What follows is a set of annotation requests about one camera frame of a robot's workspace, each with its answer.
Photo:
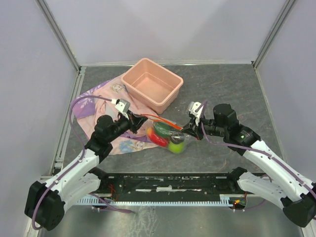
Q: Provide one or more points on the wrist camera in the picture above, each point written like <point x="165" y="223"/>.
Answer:
<point x="195" y="111"/>
<point x="122" y="105"/>

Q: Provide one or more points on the green fake apple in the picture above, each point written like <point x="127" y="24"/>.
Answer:
<point x="176" y="148"/>

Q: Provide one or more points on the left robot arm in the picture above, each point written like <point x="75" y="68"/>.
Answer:
<point x="48" y="202"/>

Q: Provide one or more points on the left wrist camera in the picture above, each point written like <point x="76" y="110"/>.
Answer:
<point x="122" y="105"/>

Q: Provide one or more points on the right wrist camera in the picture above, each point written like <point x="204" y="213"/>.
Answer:
<point x="195" y="111"/>

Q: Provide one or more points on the red fake pepper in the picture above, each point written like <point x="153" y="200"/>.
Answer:
<point x="160" y="141"/>

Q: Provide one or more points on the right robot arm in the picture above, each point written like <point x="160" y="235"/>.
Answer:
<point x="289" y="190"/>

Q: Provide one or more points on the pink purple printed cloth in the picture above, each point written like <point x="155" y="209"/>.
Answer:
<point x="88" y="110"/>

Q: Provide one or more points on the dark purple fake eggplant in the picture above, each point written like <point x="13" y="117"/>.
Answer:
<point x="177" y="138"/>

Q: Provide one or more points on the light blue cable duct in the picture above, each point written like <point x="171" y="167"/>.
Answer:
<point x="162" y="199"/>

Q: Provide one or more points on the dark green fake vegetable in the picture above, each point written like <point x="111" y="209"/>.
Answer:
<point x="162" y="129"/>

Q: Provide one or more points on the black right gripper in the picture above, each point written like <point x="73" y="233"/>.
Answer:
<point x="194" y="130"/>

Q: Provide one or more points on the pink plastic tub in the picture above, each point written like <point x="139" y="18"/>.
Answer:
<point x="152" y="84"/>

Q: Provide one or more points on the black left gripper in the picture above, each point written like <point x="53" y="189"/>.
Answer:
<point x="134" y="121"/>

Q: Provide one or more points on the yellow fake pear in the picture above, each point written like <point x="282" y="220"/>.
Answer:
<point x="150" y="132"/>

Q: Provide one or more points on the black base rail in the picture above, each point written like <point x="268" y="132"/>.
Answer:
<point x="123" y="183"/>

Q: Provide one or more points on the clear zip top bag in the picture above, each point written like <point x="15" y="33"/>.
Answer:
<point x="177" y="128"/>

